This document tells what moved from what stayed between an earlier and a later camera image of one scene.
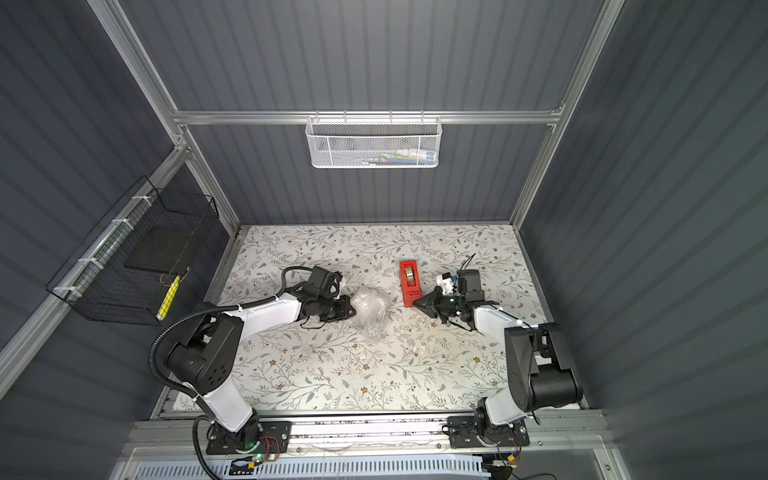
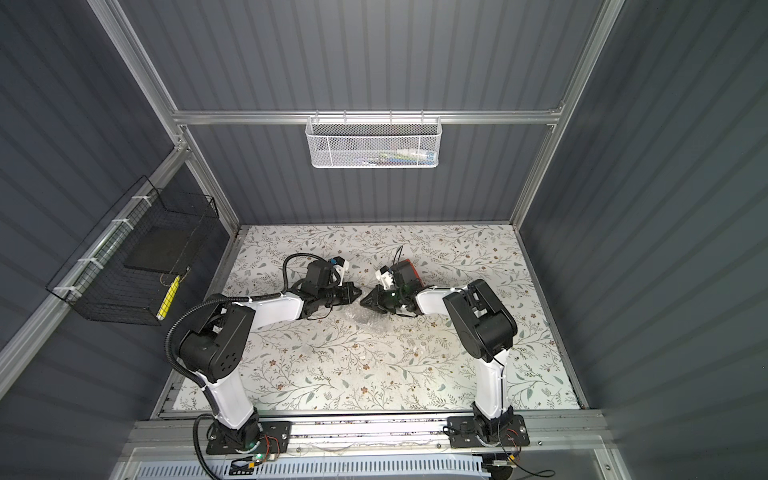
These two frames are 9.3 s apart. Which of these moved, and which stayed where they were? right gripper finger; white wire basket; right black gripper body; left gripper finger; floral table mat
Moved: right black gripper body; left gripper finger; right gripper finger
Stayed: white wire basket; floral table mat
